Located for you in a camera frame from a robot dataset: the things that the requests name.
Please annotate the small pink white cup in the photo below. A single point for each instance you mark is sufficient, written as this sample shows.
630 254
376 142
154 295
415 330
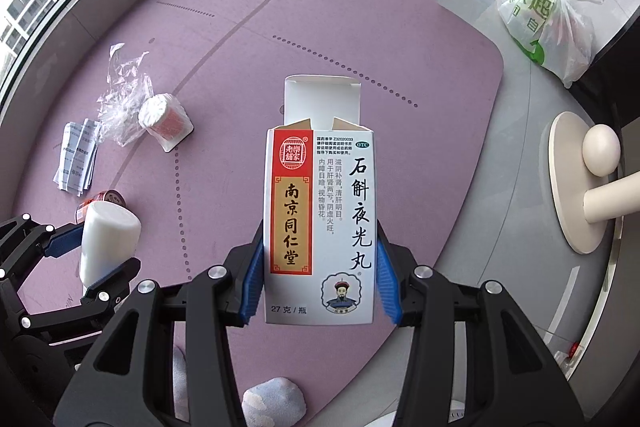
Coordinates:
162 122

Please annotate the folded paper leaflet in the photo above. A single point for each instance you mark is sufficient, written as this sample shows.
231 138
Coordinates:
77 157

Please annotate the white pill bottle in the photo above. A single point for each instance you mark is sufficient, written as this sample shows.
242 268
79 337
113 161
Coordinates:
107 237

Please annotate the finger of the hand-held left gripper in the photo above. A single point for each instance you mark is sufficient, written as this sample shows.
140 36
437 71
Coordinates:
62 239
112 279

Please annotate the black window frame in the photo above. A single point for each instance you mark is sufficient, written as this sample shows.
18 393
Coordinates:
45 38

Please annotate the purple yoga mat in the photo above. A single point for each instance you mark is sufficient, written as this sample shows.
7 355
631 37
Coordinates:
350 32

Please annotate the crumpled clear plastic wrap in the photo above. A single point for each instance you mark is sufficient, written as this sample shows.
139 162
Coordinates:
122 107

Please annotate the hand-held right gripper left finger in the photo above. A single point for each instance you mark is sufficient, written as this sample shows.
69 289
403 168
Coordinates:
250 289

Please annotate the white green plastic shopping bag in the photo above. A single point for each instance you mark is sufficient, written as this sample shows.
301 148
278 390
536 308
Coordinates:
545 22

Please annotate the person's white socked foot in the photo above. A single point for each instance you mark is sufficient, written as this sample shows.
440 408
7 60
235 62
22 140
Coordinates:
272 407

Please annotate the cream scratching post toy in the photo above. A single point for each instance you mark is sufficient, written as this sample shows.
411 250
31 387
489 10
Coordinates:
570 187

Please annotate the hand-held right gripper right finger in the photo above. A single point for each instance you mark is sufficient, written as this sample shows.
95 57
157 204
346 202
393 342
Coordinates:
387 289

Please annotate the white red medicine box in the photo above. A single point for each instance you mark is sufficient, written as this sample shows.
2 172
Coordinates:
320 207

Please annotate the red drink can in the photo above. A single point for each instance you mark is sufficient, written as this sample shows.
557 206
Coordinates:
102 198

